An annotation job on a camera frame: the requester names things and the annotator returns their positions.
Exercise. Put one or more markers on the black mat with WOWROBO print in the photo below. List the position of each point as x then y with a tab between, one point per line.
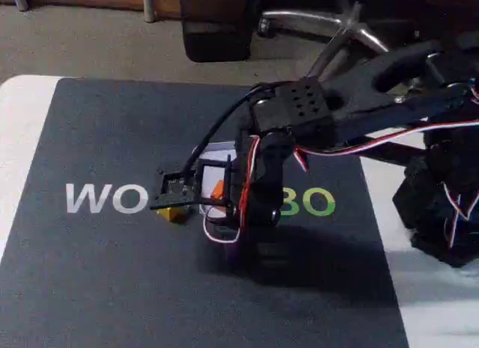
112	269

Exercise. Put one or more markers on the black camera mount frame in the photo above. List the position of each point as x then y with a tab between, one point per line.
177	189

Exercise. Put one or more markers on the chrome office chair base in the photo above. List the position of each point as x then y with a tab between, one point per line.
299	20

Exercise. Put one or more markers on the yellow wooden block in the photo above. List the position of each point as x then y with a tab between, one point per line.
172	214

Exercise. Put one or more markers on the orange wooden block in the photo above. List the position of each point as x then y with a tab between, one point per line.
218	191

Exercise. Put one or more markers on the white rectangular tray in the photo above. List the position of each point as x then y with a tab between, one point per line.
213	176

